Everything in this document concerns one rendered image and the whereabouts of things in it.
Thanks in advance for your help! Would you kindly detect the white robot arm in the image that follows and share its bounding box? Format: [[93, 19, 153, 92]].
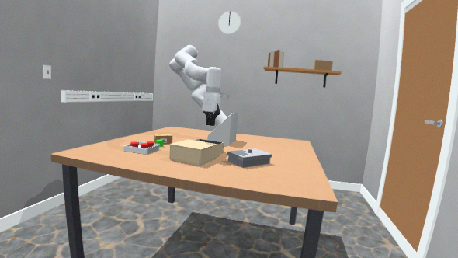
[[169, 45, 229, 126]]

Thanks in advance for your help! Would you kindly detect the brown cardboard box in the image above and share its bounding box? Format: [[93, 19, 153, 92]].
[[154, 134, 172, 144]]

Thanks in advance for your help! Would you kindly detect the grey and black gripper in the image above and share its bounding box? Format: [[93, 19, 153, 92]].
[[202, 92, 220, 126]]

